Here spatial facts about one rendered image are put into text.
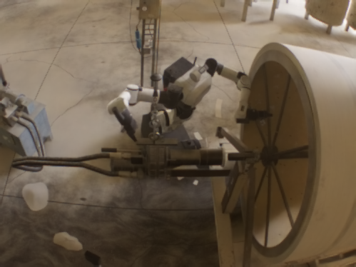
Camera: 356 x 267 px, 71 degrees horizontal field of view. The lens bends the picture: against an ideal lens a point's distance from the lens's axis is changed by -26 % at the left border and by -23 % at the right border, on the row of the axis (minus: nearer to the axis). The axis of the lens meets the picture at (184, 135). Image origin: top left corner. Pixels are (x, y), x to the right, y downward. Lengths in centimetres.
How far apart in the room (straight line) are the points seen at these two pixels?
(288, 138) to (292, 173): 37
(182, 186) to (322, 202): 184
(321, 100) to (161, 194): 196
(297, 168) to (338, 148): 170
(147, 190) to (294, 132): 159
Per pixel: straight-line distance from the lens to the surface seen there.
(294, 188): 321
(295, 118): 319
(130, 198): 305
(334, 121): 164
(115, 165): 218
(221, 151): 216
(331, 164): 159
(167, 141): 204
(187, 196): 307
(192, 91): 216
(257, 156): 222
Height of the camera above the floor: 260
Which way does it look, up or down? 47 degrees down
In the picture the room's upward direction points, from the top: 7 degrees clockwise
